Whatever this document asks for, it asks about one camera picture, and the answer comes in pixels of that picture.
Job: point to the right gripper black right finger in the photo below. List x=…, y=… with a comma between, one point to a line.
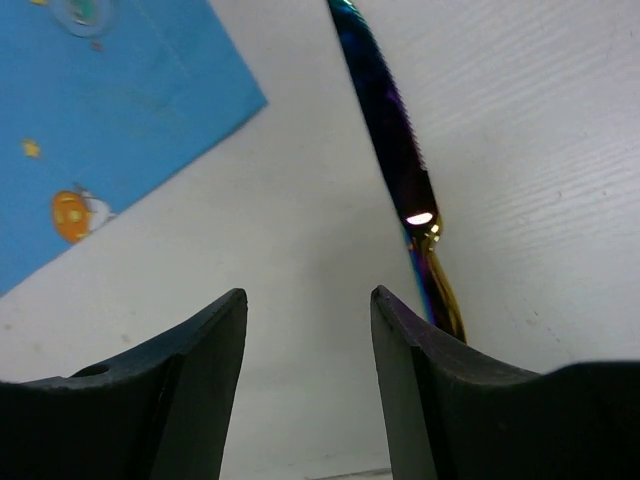
x=450, y=411

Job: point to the blue space-print cloth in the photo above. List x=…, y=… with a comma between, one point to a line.
x=89, y=126

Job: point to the iridescent knife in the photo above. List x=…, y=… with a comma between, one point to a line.
x=400, y=161

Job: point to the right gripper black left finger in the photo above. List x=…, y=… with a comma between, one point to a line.
x=164, y=406

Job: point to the clear drinking glass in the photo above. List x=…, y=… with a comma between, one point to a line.
x=84, y=18

